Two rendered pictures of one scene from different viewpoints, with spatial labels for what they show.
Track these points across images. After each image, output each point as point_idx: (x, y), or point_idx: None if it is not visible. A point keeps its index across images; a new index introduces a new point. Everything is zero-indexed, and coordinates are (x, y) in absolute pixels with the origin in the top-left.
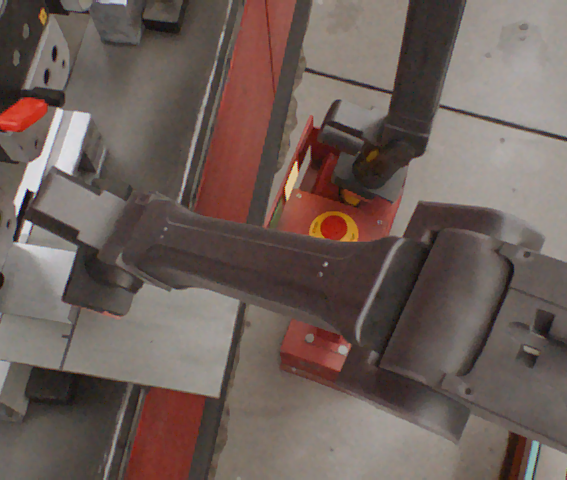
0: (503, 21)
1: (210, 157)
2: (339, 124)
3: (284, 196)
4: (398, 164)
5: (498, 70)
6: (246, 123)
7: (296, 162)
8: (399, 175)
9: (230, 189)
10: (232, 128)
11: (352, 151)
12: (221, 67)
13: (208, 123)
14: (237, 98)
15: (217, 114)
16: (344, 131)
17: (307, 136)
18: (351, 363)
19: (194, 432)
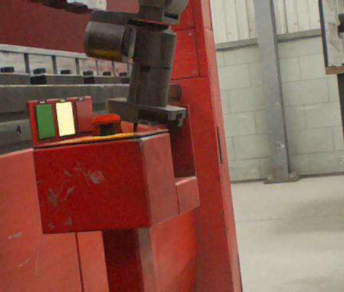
0: None
1: None
2: (100, 13)
3: (56, 120)
4: (156, 17)
5: None
6: (44, 274)
7: (70, 103)
8: (176, 108)
9: (16, 290)
10: (22, 217)
11: (116, 39)
12: (9, 106)
13: None
14: (30, 202)
15: (1, 144)
16: (106, 22)
17: (83, 103)
18: None
19: None
